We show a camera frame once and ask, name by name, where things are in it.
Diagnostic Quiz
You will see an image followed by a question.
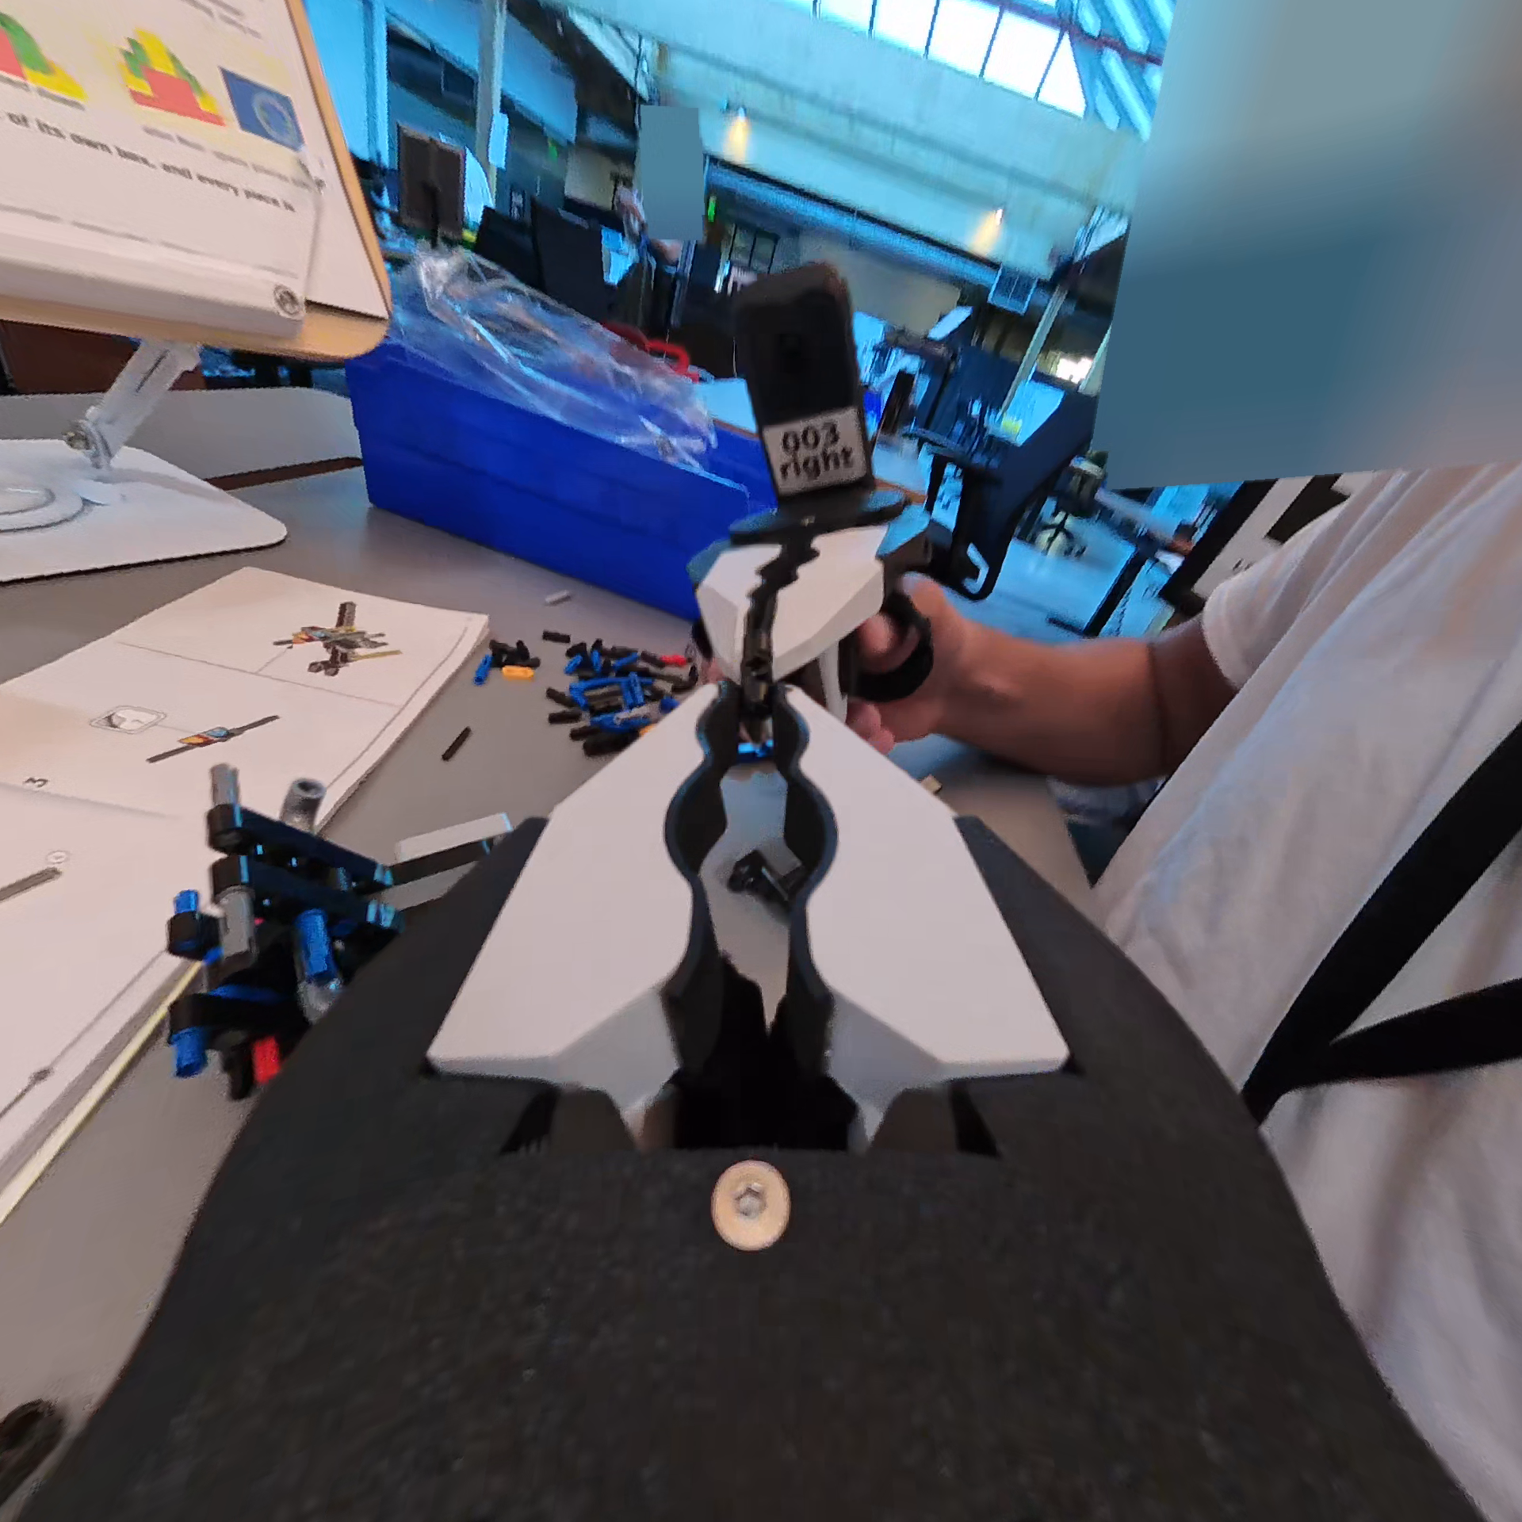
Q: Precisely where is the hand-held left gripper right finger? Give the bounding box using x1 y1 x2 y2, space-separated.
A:
765 686 1073 1133

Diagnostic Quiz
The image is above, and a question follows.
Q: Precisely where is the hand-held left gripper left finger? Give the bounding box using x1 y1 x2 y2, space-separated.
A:
423 686 740 1119

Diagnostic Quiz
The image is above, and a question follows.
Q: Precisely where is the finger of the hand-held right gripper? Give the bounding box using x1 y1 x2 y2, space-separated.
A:
692 541 787 690
758 531 889 690

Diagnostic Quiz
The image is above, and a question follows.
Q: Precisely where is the person's right forearm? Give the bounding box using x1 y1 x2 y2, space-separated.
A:
968 614 1228 788

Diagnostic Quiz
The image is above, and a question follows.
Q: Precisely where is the pile of small lego pins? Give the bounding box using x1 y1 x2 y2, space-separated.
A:
471 630 705 761

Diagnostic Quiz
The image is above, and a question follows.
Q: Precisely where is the black and blue lego assembly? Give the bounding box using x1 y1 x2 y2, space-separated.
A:
164 765 408 1102

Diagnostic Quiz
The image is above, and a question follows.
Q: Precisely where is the open lego instruction booklet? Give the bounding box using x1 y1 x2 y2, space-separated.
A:
0 566 493 1220

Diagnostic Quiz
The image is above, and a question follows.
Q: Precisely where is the person's right hand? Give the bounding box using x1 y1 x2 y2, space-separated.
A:
850 578 988 755

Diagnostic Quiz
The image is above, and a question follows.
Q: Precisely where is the black office chair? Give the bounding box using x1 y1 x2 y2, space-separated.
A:
908 386 1100 601

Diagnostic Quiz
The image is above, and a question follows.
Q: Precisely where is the blue plastic bin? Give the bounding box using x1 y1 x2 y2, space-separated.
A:
344 330 777 622

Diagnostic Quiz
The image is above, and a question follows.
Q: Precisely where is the clear plastic bag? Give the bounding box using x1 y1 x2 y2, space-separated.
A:
382 247 721 467

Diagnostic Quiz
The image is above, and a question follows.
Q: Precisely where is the person in white shirt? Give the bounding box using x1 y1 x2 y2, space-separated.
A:
1094 465 1522 1522

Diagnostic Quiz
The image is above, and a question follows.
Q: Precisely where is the white document stand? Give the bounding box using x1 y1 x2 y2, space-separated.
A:
0 338 290 585

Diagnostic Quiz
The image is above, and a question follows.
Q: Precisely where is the printed instruction sheet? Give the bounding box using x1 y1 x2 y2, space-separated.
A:
0 0 394 365

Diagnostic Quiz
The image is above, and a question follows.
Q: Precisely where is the black shoulder strap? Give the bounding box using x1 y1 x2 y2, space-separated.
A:
1170 473 1522 1121

